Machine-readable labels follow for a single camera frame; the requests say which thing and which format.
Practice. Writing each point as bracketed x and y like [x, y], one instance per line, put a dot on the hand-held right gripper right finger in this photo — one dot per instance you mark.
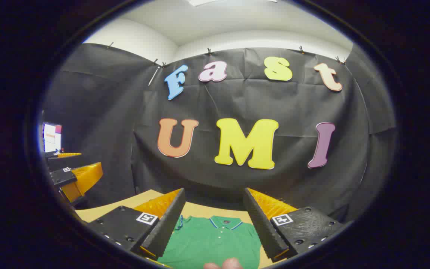
[258, 220]

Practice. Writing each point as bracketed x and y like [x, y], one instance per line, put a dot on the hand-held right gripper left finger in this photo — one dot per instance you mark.
[170, 220]

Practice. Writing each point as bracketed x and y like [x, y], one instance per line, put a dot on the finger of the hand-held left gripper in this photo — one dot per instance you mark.
[65, 163]
[86, 179]

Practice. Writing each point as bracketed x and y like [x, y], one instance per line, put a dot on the green T-shirt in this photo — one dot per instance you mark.
[207, 243]

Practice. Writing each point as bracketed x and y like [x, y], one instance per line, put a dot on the computer monitor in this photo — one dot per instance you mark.
[52, 138]

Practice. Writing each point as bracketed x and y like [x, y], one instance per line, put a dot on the ceiling light panel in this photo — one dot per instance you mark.
[202, 2]

